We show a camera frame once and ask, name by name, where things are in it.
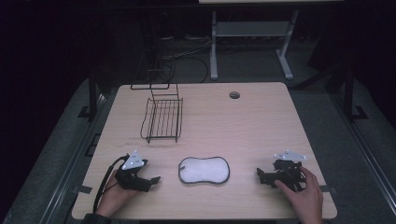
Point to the person's right hand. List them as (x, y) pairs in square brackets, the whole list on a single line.
[(301, 197)]

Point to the black metal stand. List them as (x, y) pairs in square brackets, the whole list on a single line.
[(91, 96), (350, 93)]

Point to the white sponge pad dark edge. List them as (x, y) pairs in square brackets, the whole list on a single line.
[(204, 170)]

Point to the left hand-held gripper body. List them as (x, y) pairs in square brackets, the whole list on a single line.
[(132, 174)]

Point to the person's left hand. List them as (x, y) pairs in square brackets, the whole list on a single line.
[(113, 196)]

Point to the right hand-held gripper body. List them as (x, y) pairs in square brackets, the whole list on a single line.
[(288, 172)]

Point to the grey metal table frame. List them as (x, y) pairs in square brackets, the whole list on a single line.
[(252, 43)]

